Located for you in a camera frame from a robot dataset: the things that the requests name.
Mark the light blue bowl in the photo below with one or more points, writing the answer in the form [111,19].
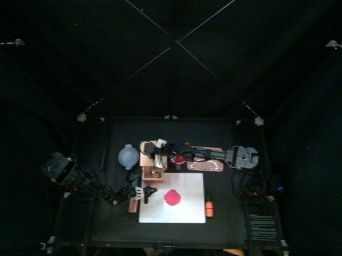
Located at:
[127,157]

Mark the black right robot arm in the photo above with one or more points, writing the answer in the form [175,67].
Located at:
[222,155]

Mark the metal frame corner bracket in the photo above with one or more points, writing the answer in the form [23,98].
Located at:
[16,42]
[258,121]
[81,117]
[333,44]

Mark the red wooden drawer with knob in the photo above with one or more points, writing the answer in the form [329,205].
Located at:
[148,180]

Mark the red play dough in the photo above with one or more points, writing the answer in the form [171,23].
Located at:
[172,197]

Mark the black panel with white text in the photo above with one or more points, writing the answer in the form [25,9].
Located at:
[262,227]

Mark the red plastic cup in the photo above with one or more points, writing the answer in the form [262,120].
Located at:
[179,160]

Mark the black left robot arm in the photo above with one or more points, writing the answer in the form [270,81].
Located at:
[81,185]

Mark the orange-brown flat board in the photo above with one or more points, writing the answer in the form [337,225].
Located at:
[207,148]

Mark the white cutting board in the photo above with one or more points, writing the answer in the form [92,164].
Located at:
[178,213]

